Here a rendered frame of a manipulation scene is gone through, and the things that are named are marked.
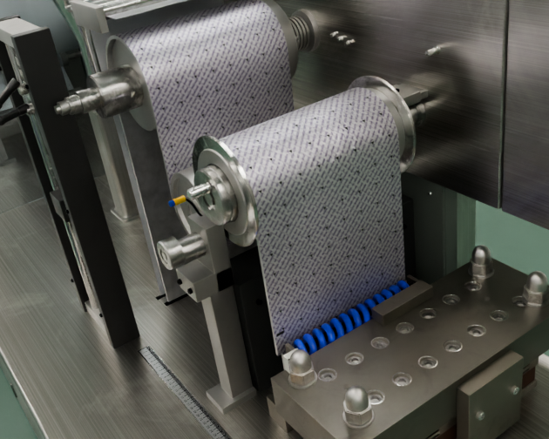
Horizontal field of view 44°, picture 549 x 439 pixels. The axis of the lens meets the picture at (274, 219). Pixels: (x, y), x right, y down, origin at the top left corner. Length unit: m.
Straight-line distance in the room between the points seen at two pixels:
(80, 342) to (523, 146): 0.80
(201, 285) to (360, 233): 0.23
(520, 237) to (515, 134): 2.18
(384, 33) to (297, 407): 0.54
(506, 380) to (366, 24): 0.54
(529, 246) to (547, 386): 2.00
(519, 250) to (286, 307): 2.17
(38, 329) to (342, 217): 0.66
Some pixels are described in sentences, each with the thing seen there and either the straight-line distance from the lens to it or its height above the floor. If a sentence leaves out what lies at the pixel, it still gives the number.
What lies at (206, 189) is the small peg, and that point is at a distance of 0.82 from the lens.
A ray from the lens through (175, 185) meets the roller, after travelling 1.01.
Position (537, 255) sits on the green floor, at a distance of 2.98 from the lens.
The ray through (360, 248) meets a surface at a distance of 0.94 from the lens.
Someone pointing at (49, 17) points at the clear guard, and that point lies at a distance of 1.75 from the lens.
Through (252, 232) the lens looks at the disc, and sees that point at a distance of 0.82.
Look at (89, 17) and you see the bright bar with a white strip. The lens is 1.02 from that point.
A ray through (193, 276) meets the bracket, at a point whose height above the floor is 1.14.
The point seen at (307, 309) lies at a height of 1.07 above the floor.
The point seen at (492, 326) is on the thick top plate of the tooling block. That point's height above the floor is 1.03.
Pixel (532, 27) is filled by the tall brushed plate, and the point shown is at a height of 1.40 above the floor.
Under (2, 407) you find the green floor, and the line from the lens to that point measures 2.68.
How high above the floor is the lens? 1.63
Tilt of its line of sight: 29 degrees down
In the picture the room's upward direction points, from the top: 9 degrees counter-clockwise
